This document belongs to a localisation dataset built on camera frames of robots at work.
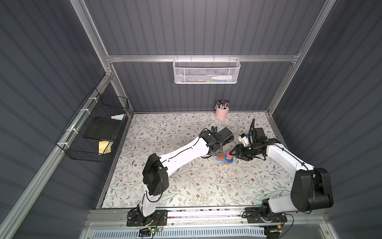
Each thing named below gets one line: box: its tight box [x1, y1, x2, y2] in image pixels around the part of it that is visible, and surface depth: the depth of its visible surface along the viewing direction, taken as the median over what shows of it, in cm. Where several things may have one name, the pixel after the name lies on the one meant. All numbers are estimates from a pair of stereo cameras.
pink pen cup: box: [215, 107, 230, 120], surface depth 115 cm
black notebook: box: [83, 116, 121, 140], surface depth 76 cm
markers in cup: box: [216, 99, 230, 110], surface depth 111 cm
